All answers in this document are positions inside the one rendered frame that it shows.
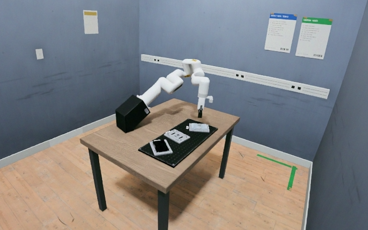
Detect black dotted mat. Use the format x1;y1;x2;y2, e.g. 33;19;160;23
138;118;218;168

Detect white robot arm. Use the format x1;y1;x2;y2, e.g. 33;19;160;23
137;59;213;107

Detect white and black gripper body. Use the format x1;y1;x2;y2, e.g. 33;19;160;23
197;96;206;110

